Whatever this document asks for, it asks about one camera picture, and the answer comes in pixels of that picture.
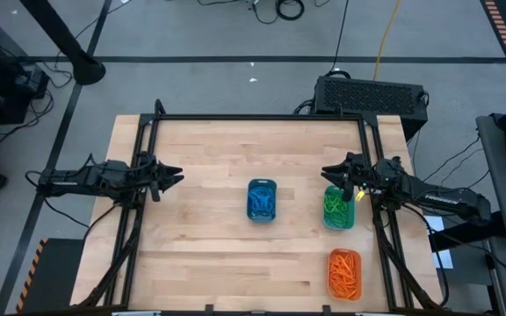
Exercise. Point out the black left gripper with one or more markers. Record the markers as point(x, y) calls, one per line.
point(152, 175)

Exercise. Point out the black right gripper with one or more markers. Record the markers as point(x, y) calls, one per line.
point(354, 175)

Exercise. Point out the blue plastic basket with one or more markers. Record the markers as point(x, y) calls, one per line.
point(250, 215)

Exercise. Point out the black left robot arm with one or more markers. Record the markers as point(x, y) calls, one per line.
point(86, 180)

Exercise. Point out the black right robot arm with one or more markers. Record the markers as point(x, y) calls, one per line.
point(428, 193)

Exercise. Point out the teal plastic basket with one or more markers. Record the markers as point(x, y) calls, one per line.
point(328, 224)

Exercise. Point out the orange plastic basket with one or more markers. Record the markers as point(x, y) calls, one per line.
point(331, 254)

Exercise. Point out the black computer tower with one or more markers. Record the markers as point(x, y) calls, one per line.
point(367, 98)

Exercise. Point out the black pole stand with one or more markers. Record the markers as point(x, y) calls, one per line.
point(86, 68)

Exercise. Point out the black padded bar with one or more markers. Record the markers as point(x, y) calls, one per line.
point(468, 232)

